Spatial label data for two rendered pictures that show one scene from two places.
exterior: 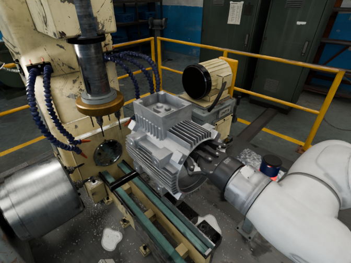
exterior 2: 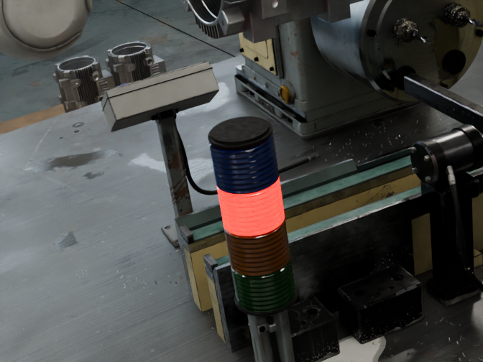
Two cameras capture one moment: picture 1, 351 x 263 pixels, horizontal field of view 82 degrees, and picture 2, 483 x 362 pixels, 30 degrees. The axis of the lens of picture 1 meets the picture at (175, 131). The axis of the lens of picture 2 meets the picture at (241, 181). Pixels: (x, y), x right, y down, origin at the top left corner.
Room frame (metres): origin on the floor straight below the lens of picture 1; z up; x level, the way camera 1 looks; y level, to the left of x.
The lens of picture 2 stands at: (0.77, -1.02, 1.55)
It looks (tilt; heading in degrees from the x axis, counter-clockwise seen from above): 27 degrees down; 113
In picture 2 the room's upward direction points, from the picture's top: 9 degrees counter-clockwise
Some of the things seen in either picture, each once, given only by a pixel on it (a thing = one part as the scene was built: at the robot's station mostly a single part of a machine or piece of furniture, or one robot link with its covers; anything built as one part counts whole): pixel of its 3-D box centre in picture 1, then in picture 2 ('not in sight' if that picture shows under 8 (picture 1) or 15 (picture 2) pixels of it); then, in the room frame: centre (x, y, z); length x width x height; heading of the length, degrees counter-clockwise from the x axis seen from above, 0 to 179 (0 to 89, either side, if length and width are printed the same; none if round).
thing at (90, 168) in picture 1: (104, 153); not in sight; (0.80, 0.37, 0.97); 0.30 x 0.11 x 0.34; 132
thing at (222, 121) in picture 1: (202, 122); not in sight; (1.09, -0.17, 0.99); 0.35 x 0.31 x 0.37; 132
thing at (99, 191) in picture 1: (96, 189); not in sight; (0.67, 0.40, 0.86); 0.07 x 0.06 x 0.12; 132
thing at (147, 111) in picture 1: (162, 114); not in sight; (0.47, 0.03, 1.40); 0.12 x 0.11 x 0.07; 42
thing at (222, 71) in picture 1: (213, 97); not in sight; (1.09, -0.23, 1.16); 0.33 x 0.26 x 0.42; 132
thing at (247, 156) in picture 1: (250, 177); not in sight; (0.74, -0.40, 0.86); 0.27 x 0.24 x 0.12; 132
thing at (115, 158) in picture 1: (108, 153); not in sight; (0.76, 0.33, 1.02); 0.15 x 0.02 x 0.15; 132
